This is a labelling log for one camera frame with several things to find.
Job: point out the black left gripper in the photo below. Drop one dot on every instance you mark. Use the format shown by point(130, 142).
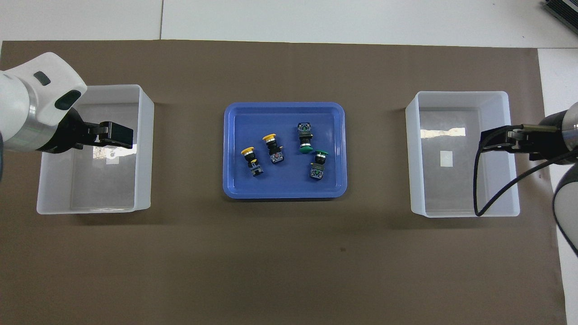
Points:
point(70, 133)

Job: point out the yellow push button switch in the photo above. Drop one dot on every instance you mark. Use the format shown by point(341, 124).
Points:
point(269, 136)
point(248, 152)

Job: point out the black ribbed device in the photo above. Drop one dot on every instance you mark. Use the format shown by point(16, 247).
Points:
point(564, 9)

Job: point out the small white box label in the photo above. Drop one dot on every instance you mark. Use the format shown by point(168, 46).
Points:
point(113, 159)
point(446, 158)

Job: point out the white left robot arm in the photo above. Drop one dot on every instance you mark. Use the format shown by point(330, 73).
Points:
point(27, 104)

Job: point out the blue plastic tray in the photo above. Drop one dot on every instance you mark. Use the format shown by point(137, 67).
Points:
point(284, 180)

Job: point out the light green push button switch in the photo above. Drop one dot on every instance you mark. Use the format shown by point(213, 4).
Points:
point(321, 155)

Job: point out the brown paper table mat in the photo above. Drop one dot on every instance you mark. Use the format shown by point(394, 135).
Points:
point(289, 262)

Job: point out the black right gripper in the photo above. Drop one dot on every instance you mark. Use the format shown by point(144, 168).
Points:
point(546, 137)

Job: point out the dark green push button switch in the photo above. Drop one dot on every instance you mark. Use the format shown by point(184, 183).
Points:
point(306, 148)

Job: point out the translucent white plastic box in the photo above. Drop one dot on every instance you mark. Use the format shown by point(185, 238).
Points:
point(90, 189)
point(451, 194)

